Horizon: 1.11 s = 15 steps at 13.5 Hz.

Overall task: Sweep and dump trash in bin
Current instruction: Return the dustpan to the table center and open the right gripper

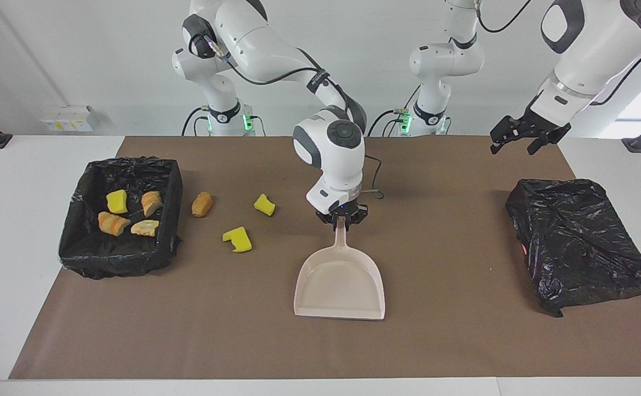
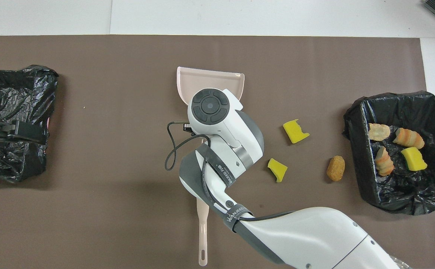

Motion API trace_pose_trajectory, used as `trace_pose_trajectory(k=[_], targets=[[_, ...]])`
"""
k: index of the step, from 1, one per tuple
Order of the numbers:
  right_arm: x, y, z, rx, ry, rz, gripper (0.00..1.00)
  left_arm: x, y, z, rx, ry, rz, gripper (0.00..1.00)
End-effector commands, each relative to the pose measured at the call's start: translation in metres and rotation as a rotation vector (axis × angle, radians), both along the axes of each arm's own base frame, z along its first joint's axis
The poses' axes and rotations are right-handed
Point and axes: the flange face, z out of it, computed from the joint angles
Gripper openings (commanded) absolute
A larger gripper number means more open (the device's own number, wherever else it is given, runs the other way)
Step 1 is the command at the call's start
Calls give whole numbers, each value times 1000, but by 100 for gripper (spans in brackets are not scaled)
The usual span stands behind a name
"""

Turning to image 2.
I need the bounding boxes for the beige plastic dustpan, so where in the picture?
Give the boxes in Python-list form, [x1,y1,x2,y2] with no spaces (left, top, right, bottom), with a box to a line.
[176,67,245,144]

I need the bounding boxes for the yellow sponge wedge green edge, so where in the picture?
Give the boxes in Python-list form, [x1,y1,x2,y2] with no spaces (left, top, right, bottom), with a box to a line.
[267,158,288,183]

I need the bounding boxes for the beige hand brush black bristles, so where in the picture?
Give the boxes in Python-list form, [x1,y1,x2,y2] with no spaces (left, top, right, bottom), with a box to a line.
[196,198,209,267]

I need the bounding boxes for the notched yellow sponge piece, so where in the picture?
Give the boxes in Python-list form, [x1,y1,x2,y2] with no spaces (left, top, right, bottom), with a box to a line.
[283,119,310,144]

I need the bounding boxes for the brown toy nugget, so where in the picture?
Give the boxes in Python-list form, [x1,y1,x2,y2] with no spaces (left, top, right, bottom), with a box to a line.
[326,155,346,182]

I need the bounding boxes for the pale toy pastry piece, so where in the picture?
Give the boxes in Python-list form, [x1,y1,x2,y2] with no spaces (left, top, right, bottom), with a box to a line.
[369,123,391,142]
[374,146,395,177]

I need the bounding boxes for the orange striped toy croissant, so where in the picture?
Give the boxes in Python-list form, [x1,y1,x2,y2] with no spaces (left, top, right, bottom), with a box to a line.
[393,128,425,150]

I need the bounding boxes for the yellow sponge chunk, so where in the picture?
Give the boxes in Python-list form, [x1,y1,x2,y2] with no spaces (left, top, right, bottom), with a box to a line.
[401,147,428,172]

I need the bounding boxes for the bin covered by black bag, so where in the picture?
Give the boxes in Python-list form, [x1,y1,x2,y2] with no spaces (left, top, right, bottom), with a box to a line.
[0,65,59,183]

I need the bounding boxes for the open bin black bag liner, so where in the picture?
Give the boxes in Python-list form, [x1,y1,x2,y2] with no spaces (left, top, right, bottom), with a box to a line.
[343,91,435,216]

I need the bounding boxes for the brown table mat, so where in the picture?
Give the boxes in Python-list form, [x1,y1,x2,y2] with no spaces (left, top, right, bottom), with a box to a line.
[0,35,435,269]

